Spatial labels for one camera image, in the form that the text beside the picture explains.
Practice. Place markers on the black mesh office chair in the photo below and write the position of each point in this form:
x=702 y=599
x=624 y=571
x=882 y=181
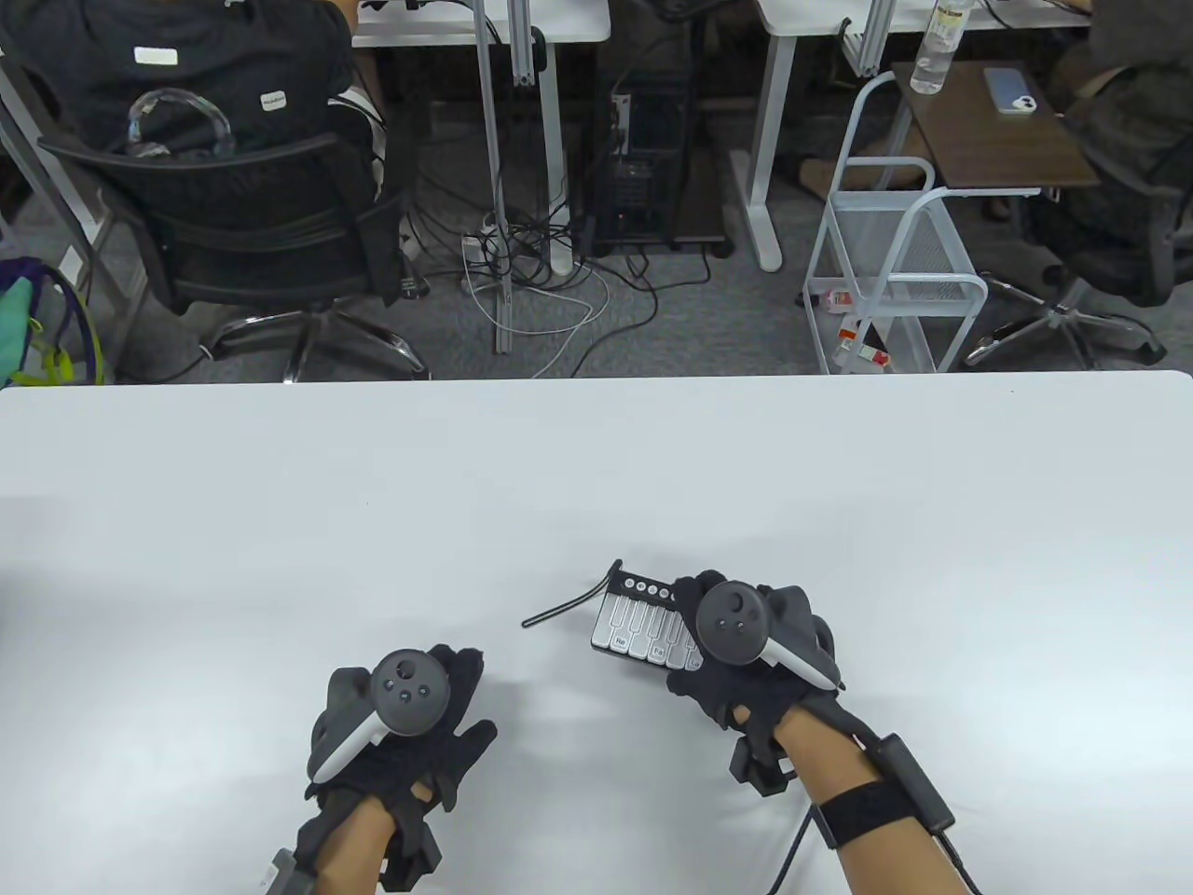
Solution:
x=252 y=224

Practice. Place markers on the blue smartphone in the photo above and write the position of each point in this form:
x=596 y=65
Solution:
x=1008 y=89

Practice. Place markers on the short aluminium profile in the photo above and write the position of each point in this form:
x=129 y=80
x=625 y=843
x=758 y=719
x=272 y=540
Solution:
x=528 y=42

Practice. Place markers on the small toy piano keyboard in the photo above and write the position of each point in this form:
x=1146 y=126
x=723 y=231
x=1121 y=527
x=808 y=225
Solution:
x=638 y=629

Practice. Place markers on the person's right forearm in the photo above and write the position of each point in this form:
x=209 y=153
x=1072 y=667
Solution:
x=839 y=755

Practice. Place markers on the grey controller on left glove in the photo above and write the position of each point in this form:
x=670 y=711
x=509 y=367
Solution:
x=405 y=695

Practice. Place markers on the grey controller on glove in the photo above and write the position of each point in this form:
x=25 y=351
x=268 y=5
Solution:
x=732 y=620
x=405 y=695

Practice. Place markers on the black backpack with white labels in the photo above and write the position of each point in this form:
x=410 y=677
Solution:
x=214 y=65

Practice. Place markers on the person's left forearm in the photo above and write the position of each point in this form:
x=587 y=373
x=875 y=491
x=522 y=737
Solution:
x=349 y=848

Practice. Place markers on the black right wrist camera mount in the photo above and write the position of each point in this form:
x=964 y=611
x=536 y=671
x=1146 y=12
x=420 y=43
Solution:
x=757 y=760

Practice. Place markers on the brown side table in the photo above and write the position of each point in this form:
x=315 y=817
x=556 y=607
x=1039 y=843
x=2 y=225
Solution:
x=988 y=140

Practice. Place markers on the clear water bottle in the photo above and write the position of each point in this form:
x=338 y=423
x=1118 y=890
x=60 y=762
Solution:
x=937 y=51

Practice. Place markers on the clear plastic headband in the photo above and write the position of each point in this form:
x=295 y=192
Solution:
x=210 y=117

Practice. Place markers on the small red white packet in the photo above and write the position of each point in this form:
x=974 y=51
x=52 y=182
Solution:
x=862 y=345
x=837 y=300

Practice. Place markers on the grey controller on right glove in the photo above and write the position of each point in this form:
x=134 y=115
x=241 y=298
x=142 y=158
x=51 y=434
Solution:
x=732 y=620

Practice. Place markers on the black box on forearm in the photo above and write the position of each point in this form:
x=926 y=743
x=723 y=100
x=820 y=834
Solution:
x=915 y=783

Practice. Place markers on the white desk with post leg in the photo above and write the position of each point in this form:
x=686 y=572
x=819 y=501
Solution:
x=559 y=23

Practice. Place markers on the black white striped bag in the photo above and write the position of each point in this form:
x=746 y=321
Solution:
x=363 y=140

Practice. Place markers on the teal and purple backpack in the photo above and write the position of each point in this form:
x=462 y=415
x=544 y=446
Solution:
x=37 y=326

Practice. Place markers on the white power strip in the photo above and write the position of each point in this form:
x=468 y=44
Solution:
x=480 y=244

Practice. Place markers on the person's right thumb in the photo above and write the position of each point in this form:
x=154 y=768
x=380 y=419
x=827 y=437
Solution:
x=690 y=685

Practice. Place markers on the white desk with foot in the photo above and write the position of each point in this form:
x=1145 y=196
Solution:
x=769 y=140

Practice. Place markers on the person's left hand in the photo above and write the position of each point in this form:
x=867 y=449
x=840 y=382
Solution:
x=438 y=755

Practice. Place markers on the white metal rolling cart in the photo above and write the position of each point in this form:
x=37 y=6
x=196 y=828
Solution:
x=918 y=270

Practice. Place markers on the black wristband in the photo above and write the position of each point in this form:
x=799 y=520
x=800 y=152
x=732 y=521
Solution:
x=867 y=813

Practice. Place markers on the aluminium profile post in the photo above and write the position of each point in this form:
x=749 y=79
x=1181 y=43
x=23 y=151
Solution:
x=494 y=168

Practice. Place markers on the grey box on left forearm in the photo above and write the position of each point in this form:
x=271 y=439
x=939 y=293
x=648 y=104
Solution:
x=280 y=872

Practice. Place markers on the person's left thumb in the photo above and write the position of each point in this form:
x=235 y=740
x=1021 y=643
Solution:
x=473 y=755

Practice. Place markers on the black computer tower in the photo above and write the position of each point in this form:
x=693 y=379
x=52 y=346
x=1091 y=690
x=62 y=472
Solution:
x=638 y=177

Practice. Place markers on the black office chair chrome base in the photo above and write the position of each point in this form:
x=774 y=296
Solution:
x=1109 y=270

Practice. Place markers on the person's right hand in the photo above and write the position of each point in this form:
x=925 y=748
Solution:
x=746 y=695

